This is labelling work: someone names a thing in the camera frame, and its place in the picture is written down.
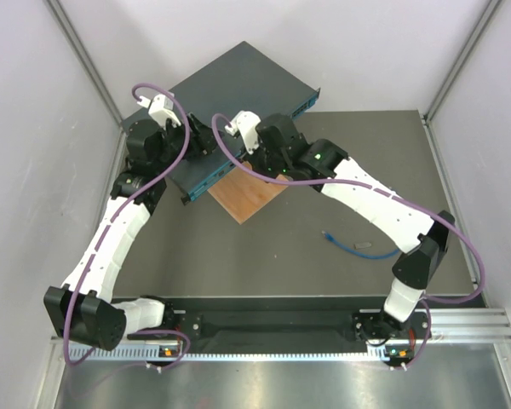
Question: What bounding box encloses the purple cable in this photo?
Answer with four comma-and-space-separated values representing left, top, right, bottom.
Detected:
61, 83, 192, 367
211, 112, 485, 372

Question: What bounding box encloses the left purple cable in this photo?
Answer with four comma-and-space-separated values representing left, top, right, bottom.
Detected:
61, 83, 192, 367

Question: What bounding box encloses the blue-grey network switch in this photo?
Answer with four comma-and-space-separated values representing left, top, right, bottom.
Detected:
120, 40, 322, 207

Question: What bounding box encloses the perforated cable duct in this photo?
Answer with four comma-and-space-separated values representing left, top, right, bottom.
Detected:
67, 343, 393, 363

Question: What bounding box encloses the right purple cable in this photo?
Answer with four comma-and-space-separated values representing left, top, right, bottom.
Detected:
211, 112, 485, 372

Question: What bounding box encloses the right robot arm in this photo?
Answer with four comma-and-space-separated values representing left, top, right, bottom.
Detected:
235, 112, 455, 337

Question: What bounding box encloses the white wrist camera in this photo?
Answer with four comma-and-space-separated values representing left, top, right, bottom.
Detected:
137, 94, 181, 128
225, 111, 261, 154

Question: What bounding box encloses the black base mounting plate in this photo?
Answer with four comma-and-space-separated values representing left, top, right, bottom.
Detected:
78, 296, 486, 354

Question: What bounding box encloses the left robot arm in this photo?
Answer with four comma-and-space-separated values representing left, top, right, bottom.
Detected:
43, 112, 215, 351

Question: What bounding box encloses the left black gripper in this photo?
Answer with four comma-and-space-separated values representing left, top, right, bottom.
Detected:
153, 112, 225, 175

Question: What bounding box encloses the grey table mat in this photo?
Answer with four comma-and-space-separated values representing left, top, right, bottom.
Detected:
87, 109, 480, 298

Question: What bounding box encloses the blue ethernet cable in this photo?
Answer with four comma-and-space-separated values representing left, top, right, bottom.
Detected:
320, 230, 404, 260

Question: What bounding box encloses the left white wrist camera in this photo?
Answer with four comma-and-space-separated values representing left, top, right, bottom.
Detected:
137, 94, 181, 128

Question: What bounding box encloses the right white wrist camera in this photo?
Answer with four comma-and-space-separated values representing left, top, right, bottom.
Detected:
225, 111, 261, 154

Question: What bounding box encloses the wooden board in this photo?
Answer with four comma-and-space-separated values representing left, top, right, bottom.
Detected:
208, 166, 287, 224

